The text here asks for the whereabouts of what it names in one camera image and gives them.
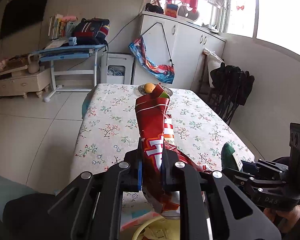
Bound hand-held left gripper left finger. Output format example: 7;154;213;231
47;137;143;240

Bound floral tablecloth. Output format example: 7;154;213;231
70;83;255;215

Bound pale pink kettlebell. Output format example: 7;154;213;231
27;54;42;74

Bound black wall television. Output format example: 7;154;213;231
0;0;54;40

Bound red snack bag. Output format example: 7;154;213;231
135;82;212;214

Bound wooden chair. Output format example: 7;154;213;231
199;50;215;95

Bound white air purifier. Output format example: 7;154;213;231
101;52;135;85

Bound black folding chairs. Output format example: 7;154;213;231
209;62;255;125

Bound white cabinet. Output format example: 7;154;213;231
132;10;226;93

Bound light blue cushion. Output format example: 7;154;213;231
0;174;38;220

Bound black shoes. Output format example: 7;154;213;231
145;3;164;14

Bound person's black trousers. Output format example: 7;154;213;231
2;194;73;240

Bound colourful drawstring bag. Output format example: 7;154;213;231
129;22;175;84

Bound white shoes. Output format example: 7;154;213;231
202;23;219;33

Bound woven fruit basket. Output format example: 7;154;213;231
137;84;173;97

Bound green cloth with tag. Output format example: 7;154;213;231
221;142;243;172

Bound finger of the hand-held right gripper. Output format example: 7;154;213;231
222;168;258;188
241;159;290;175

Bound white cloth bag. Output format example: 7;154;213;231
204;48;224;88

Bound dark striped backpack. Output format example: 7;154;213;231
73;18;110;46

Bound person's right hand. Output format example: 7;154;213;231
264;204;300;233

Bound orange blue box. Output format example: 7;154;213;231
164;3;178;18

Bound window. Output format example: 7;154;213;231
225;0;300;58

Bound cream television stand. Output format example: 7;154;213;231
0;66;52;98

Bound blue study desk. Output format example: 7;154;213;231
27;44;108;103

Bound white papers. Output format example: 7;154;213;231
44;38;69;50

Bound black power cable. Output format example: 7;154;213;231
107;12;144;44

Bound yellow plastic basin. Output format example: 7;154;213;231
131;216;183;240

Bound row of books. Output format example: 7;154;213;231
48;14;74;40

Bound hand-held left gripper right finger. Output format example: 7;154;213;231
162;150;282;240

